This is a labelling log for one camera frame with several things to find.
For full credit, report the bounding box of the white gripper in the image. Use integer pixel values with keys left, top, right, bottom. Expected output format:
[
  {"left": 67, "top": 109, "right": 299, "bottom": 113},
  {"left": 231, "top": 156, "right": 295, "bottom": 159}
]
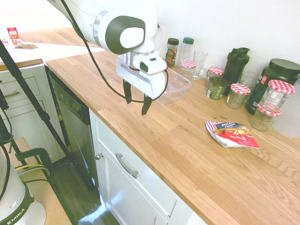
[{"left": 116, "top": 54, "right": 168, "bottom": 116}]

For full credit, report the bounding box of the red white potato chip bag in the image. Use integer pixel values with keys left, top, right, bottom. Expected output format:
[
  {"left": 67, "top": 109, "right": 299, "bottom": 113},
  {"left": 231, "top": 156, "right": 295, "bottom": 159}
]
[{"left": 204, "top": 120, "right": 260, "bottom": 149}]

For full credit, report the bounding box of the clear plastic rectangular container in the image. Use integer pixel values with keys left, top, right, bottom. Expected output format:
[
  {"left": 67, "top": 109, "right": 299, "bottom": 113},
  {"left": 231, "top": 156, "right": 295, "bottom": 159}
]
[{"left": 154, "top": 67, "right": 192, "bottom": 105}]

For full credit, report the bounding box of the translucent white plastic container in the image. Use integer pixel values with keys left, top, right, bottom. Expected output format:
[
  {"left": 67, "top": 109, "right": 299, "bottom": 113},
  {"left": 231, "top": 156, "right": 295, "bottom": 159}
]
[{"left": 270, "top": 78, "right": 300, "bottom": 139}]

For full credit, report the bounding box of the spice jar dark lid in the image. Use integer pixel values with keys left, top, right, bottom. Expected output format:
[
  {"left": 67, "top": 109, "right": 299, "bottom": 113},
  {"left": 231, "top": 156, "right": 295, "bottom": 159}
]
[{"left": 165, "top": 37, "right": 180, "bottom": 68}]

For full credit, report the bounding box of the glass jar red checkered lid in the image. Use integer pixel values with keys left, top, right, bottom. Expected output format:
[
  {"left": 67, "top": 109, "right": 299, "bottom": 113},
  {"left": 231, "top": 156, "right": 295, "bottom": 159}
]
[
  {"left": 249, "top": 103, "right": 283, "bottom": 132},
  {"left": 225, "top": 83, "right": 252, "bottom": 110},
  {"left": 179, "top": 60, "right": 197, "bottom": 82},
  {"left": 259, "top": 79, "right": 296, "bottom": 111},
  {"left": 206, "top": 66, "right": 225, "bottom": 88}
]

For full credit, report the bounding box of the clear pitcher blue lid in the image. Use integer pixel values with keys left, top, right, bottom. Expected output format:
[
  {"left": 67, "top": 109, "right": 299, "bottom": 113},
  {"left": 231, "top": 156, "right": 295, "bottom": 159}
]
[{"left": 155, "top": 22, "right": 169, "bottom": 57}]

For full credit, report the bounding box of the black stainless dishwasher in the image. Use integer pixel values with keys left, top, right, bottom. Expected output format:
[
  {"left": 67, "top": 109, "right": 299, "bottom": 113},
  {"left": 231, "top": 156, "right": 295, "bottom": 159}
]
[{"left": 47, "top": 69, "right": 100, "bottom": 191}]

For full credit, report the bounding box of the clear bottle green lid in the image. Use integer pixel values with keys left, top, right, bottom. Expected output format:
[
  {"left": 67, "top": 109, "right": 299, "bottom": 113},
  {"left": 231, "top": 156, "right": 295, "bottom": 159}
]
[{"left": 178, "top": 37, "right": 195, "bottom": 71}]

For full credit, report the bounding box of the tall clear drinking glass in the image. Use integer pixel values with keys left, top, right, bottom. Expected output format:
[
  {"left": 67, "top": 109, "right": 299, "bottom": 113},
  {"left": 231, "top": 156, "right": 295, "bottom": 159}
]
[{"left": 190, "top": 50, "right": 209, "bottom": 81}]

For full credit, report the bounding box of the small jar dark green lid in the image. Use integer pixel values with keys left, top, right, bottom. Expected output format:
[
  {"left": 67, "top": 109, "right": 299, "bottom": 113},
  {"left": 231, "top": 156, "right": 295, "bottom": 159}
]
[{"left": 206, "top": 76, "right": 231, "bottom": 100}]

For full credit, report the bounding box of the white kitchen base cabinet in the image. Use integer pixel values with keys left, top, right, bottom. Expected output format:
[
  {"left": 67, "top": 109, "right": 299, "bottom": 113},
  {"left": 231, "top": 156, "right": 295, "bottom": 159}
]
[{"left": 89, "top": 108, "right": 213, "bottom": 225}]

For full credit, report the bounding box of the black shaker bottle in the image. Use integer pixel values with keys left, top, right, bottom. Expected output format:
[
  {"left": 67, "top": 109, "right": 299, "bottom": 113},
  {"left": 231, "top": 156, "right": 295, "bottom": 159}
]
[{"left": 222, "top": 47, "right": 251, "bottom": 96}]

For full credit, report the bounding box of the white side drawer cabinet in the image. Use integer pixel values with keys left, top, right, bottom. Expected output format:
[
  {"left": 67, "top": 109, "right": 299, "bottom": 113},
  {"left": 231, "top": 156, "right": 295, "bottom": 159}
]
[{"left": 0, "top": 62, "right": 68, "bottom": 165}]

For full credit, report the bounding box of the green metal clamp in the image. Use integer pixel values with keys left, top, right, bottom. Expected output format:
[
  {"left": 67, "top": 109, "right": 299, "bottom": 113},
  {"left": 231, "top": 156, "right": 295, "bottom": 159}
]
[{"left": 13, "top": 147, "right": 54, "bottom": 180}]

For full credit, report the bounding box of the clear glass tumbler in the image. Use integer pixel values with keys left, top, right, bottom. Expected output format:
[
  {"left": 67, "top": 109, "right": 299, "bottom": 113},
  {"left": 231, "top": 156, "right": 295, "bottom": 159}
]
[{"left": 239, "top": 70, "right": 261, "bottom": 104}]

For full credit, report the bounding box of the wooden robot mounting board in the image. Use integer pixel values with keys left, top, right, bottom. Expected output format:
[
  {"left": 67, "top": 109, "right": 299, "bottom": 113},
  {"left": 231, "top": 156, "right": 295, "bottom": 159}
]
[{"left": 0, "top": 137, "right": 72, "bottom": 225}]

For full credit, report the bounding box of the red printed carton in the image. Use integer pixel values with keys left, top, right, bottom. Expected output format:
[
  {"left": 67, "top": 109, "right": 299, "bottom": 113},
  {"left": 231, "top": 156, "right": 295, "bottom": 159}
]
[{"left": 6, "top": 27, "right": 23, "bottom": 49}]

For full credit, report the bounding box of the large dark supplement tub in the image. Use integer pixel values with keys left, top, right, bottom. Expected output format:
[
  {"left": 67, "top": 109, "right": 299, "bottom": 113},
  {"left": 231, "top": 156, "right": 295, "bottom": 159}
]
[{"left": 245, "top": 58, "right": 300, "bottom": 116}]

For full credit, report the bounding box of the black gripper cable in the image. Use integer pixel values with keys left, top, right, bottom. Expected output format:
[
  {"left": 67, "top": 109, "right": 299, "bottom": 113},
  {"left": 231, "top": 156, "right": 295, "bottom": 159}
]
[{"left": 60, "top": 0, "right": 170, "bottom": 104}]

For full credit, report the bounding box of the silver drawer pull handle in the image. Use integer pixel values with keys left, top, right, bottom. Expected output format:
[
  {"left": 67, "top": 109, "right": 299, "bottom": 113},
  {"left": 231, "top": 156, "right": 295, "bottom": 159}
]
[{"left": 115, "top": 153, "right": 139, "bottom": 180}]

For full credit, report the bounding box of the black camera tripod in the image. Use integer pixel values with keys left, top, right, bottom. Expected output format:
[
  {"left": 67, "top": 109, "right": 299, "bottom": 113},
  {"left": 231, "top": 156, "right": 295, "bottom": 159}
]
[{"left": 0, "top": 39, "right": 95, "bottom": 191}]

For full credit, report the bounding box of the yellow cable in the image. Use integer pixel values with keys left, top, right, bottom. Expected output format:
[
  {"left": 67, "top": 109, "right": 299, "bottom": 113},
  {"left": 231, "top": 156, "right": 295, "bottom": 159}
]
[{"left": 15, "top": 163, "right": 51, "bottom": 177}]

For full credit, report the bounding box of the silver side cabinet handle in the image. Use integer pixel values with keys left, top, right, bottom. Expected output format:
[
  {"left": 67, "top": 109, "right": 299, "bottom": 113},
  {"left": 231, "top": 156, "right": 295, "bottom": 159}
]
[{"left": 3, "top": 90, "right": 21, "bottom": 98}]

